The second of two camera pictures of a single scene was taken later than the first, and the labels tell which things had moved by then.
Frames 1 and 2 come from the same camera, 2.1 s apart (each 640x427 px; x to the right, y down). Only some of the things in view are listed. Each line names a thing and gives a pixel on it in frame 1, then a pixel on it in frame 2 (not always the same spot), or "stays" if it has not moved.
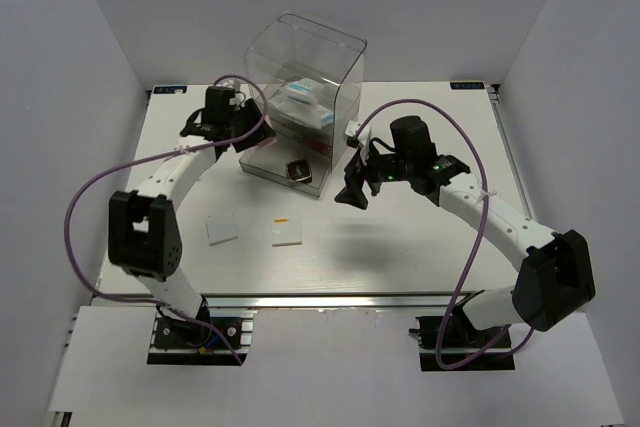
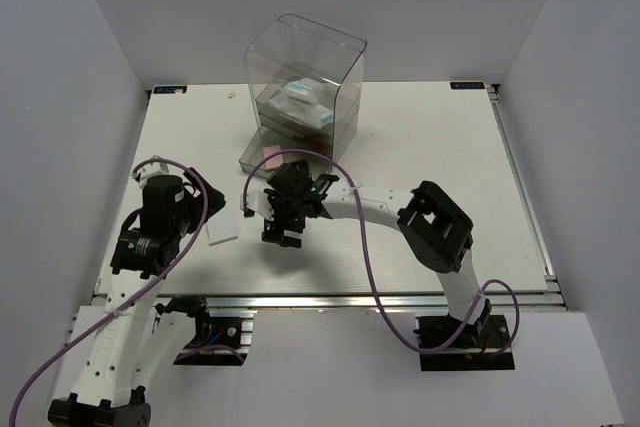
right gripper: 356,173 to 274,230
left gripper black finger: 250,118 to 216,201
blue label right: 467,85 stays
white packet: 221,228 stays
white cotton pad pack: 300,112 stays
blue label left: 169,89 stays
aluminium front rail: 326,300 stays
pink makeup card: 268,141 to 274,160
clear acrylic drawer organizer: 309,79 stays
